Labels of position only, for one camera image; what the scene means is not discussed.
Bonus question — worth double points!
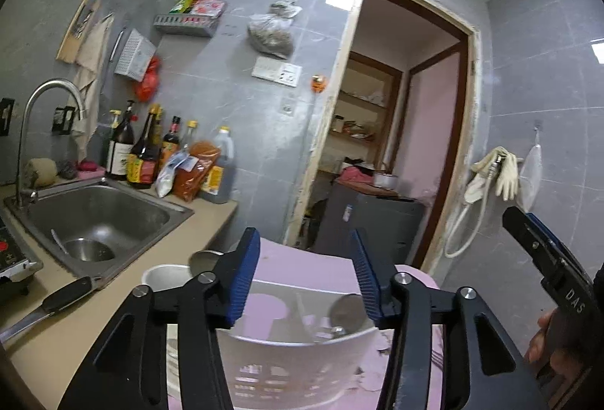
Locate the red seasoning packet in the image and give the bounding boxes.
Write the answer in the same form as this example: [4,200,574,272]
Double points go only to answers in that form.
[189,0,228,17]

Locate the small steel pot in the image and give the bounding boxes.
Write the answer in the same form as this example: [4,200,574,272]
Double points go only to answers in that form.
[373,171,400,190]

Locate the grey small fridge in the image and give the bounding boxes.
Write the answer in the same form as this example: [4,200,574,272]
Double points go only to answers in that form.
[314,181,425,265]

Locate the black wall hook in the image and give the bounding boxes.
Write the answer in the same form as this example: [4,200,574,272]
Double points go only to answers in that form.
[52,106,77,135]

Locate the white slotted utensil holder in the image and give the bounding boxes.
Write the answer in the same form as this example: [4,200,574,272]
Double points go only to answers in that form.
[214,280,393,410]

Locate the black handle kitchen knife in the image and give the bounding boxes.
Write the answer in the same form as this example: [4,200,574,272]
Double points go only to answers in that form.
[0,275,103,345]

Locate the clear bottle yellow cap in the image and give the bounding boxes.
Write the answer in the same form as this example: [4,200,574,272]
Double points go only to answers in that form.
[182,120,198,152]

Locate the round metal spoon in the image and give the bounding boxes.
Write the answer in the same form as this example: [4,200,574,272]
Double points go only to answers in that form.
[328,293,374,339]

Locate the red cloth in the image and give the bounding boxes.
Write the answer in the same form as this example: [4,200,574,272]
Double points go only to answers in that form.
[340,167,376,187]

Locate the wooden shelf unit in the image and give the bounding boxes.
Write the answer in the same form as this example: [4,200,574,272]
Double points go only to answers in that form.
[330,51,403,143]

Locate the red plastic bag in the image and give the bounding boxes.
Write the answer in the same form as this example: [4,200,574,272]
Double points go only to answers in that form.
[133,57,162,103]

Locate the white blue plastic packet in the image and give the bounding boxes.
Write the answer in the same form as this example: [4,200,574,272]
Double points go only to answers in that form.
[156,150,199,198]

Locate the red cap sauce bottle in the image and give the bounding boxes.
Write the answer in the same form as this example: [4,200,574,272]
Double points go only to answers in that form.
[160,116,183,170]

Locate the clear bag of dried goods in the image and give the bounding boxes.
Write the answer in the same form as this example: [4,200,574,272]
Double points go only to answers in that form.
[247,0,304,60]

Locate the person's right hand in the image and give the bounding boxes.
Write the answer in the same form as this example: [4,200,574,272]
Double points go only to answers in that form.
[525,310,569,375]

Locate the pink table cloth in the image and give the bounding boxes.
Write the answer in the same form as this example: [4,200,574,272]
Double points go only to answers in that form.
[165,237,447,410]

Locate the large oil jug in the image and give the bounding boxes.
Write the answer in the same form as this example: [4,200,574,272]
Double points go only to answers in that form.
[200,126,236,205]

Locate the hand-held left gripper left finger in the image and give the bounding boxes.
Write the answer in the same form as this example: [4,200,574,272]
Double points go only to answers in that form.
[57,227,261,410]

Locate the beige hanging towel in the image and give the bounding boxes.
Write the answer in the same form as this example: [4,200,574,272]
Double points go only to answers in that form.
[70,14,115,156]

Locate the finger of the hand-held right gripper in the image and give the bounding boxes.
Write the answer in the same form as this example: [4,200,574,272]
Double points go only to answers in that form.
[501,205,574,281]

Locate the steel sink faucet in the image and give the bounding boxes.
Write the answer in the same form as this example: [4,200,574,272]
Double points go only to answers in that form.
[15,79,88,208]

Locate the white wall switch socket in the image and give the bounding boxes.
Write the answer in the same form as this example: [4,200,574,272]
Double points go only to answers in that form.
[251,56,303,88]

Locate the orange spice bag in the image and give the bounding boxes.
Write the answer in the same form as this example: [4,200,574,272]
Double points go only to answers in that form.
[172,141,222,202]

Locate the white hose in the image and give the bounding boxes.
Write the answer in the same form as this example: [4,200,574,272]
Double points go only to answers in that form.
[444,197,488,258]

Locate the steel bowl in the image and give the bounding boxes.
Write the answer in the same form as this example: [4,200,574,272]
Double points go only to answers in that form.
[61,237,116,263]

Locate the cream rubber gloves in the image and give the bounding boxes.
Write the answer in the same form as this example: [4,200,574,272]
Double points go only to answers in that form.
[465,146,521,204]

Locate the loofah sponge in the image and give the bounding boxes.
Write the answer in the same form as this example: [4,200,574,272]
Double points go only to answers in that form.
[23,157,59,189]

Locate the stainless steel sink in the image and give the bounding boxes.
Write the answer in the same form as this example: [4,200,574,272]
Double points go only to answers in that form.
[4,179,195,279]

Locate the square white wall basket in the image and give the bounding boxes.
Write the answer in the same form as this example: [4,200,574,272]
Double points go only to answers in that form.
[113,29,158,80]

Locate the dark pump bottle white label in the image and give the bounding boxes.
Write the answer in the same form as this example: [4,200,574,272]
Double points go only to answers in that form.
[105,101,137,181]

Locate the grey wall shelf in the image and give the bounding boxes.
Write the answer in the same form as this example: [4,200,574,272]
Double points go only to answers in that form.
[153,12,220,38]

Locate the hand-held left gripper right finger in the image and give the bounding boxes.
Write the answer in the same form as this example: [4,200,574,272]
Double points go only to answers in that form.
[349,228,550,410]

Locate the dark bottle red yellow label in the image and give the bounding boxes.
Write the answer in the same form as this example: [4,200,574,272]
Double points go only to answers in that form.
[126,105,161,190]

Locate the white hanging bag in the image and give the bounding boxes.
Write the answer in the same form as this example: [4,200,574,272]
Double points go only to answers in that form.
[516,145,544,213]

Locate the wooden door frame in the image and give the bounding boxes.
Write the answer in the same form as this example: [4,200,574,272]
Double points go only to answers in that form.
[285,0,483,279]

